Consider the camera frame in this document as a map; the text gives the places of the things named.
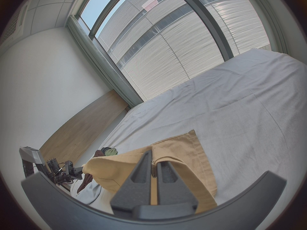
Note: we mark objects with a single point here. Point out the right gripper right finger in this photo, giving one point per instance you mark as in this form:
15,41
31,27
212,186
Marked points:
175,193

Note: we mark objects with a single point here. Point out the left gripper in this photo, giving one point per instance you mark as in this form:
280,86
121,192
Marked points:
69,172

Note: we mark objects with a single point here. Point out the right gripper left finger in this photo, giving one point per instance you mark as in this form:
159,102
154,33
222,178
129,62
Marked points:
134,190

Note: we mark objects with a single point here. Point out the tan shorts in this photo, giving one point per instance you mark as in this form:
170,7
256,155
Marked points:
187,157

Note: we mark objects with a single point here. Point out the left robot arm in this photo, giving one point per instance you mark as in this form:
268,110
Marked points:
52,166

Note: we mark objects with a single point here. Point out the bed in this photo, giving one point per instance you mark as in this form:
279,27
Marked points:
239,104

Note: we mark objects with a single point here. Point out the brown garment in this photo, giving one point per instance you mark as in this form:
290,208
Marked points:
84,183

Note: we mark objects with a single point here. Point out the pale blue garment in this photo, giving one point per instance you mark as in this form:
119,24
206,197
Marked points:
96,193

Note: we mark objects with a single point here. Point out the black garment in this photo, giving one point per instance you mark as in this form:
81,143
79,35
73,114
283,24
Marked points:
104,149

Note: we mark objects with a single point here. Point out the green garment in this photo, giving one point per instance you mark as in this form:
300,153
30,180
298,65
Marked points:
110,152

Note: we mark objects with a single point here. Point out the grey-green curtain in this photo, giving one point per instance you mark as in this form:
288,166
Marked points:
103,61
275,27

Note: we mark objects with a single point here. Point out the window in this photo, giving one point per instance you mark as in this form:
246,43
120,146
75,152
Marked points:
179,44

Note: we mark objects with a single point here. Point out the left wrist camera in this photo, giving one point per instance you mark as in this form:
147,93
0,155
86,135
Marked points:
68,163

